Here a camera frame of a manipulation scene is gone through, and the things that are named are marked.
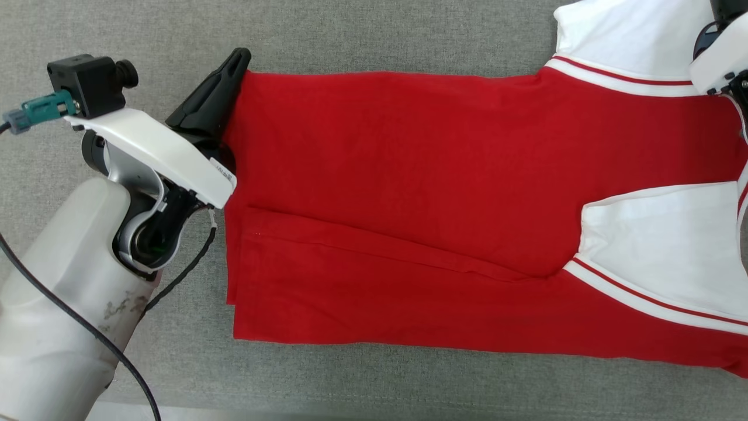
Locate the thin black braided cable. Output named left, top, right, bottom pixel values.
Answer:
left=143, top=210, right=218, bottom=310

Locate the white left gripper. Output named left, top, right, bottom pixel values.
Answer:
left=64, top=48, right=252, bottom=234

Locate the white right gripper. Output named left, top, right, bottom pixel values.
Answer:
left=690, top=23, right=748, bottom=112

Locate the red shirt with white sleeves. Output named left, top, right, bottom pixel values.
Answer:
left=224, top=0, right=748, bottom=379

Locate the black cable with teal plug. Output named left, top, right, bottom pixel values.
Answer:
left=0, top=94, right=161, bottom=421

